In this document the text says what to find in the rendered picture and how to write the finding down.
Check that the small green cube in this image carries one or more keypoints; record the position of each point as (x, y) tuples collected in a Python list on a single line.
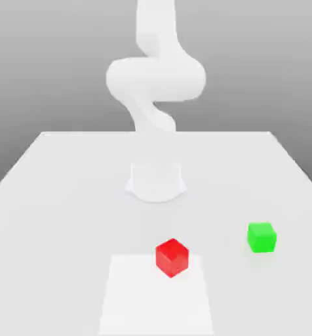
[(262, 237)]

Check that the small red cube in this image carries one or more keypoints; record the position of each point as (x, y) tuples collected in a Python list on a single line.
[(171, 258)]

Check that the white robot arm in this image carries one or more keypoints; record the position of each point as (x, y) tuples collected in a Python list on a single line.
[(156, 78)]

